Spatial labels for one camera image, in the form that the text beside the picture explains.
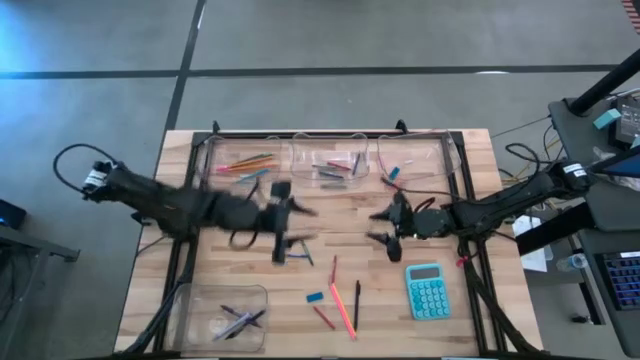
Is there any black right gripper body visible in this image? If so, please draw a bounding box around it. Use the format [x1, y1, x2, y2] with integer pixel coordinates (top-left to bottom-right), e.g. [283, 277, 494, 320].
[386, 189, 456, 264]

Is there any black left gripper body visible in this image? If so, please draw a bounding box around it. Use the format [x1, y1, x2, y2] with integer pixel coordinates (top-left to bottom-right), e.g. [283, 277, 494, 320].
[214, 180, 301, 265]

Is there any blue pencil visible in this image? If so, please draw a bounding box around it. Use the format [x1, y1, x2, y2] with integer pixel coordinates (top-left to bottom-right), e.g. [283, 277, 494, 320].
[236, 168, 272, 184]

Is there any orange pencil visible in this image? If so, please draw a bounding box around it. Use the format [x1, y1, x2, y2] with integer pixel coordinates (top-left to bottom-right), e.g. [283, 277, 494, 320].
[215, 163, 280, 176]
[227, 157, 277, 171]

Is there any grey-green pencil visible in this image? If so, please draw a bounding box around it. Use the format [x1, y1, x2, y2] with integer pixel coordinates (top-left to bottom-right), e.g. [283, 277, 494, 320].
[232, 155, 266, 169]

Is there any black pen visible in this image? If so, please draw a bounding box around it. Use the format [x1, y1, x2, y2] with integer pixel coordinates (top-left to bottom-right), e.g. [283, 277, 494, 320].
[224, 308, 268, 341]
[352, 279, 362, 332]

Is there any yellow pencil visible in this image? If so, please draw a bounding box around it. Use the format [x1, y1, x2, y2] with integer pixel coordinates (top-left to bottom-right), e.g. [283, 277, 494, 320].
[329, 282, 358, 339]

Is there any silver purple pen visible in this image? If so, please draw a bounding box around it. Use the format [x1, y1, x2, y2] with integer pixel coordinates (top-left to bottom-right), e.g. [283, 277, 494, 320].
[211, 313, 251, 343]

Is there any clear plastic bin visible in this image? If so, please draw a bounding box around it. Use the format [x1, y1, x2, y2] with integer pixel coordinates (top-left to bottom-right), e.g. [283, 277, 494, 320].
[202, 134, 284, 187]
[376, 130, 462, 182]
[289, 131, 371, 189]

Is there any teal calculator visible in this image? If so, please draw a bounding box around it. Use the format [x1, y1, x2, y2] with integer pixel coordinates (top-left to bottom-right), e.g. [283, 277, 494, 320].
[404, 263, 453, 322]

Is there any pink pencil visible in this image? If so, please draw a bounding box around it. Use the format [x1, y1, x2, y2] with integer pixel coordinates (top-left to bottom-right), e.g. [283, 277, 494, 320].
[328, 284, 357, 342]

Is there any large clear plastic tray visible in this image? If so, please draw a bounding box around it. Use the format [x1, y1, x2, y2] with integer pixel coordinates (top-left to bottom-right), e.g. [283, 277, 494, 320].
[163, 283, 270, 354]

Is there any white paper sheet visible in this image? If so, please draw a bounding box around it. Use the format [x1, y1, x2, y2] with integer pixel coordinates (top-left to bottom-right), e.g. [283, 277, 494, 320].
[510, 213, 555, 274]

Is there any clear water bottle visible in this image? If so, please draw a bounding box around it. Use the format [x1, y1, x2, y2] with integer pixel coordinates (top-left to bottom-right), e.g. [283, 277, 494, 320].
[555, 252, 589, 273]

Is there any black standing desk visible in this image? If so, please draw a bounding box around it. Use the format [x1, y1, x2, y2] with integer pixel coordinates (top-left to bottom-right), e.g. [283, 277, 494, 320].
[514, 97, 640, 359]

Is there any computer monitor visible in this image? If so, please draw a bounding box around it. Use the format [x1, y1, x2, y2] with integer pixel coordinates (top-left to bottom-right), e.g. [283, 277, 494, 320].
[587, 145, 640, 180]

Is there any black keyboard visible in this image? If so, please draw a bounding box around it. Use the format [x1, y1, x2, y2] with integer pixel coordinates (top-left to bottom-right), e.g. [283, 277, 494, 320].
[596, 250, 640, 312]

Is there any crumpled plastic bag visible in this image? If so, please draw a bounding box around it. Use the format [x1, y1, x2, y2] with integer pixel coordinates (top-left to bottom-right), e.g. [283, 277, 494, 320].
[591, 144, 640, 194]

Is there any teal box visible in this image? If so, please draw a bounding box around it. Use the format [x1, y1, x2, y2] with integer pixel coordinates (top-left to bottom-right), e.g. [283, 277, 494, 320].
[592, 108, 623, 131]

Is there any black monitor pole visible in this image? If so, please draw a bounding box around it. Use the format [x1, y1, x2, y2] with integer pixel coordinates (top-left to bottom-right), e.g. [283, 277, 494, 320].
[568, 49, 640, 118]

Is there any black electronic device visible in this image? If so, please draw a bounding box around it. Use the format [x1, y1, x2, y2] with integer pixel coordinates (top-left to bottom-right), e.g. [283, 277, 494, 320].
[613, 96, 640, 150]

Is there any black device blue light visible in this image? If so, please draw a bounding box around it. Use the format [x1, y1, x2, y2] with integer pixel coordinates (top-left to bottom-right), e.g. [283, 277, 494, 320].
[0, 198, 28, 231]

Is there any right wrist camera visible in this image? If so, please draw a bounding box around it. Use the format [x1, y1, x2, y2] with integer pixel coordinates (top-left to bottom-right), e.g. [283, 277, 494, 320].
[397, 210, 419, 236]

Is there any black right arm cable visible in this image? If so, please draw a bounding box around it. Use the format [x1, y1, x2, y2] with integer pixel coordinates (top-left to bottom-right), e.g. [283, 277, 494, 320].
[378, 175, 469, 201]

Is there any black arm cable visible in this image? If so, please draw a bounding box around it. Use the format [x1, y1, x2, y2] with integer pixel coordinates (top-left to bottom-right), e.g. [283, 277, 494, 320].
[52, 143, 121, 195]
[378, 175, 469, 201]

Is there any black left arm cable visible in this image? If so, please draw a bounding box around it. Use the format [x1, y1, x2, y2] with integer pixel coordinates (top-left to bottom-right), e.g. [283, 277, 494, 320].
[52, 143, 121, 195]

